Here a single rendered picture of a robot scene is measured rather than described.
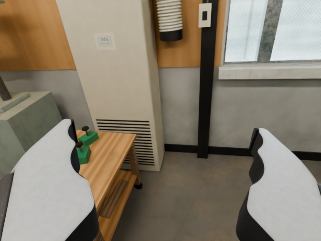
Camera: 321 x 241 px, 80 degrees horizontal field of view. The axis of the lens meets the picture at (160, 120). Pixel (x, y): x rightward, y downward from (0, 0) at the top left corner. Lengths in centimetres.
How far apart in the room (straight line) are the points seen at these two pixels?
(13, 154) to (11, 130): 24
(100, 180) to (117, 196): 36
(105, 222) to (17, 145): 87
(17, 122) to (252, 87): 175
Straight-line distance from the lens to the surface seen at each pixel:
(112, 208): 140
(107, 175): 112
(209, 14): 138
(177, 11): 134
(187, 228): 149
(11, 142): 179
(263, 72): 157
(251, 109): 174
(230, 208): 161
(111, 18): 130
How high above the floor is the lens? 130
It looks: 32 degrees down
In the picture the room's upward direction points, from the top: 5 degrees counter-clockwise
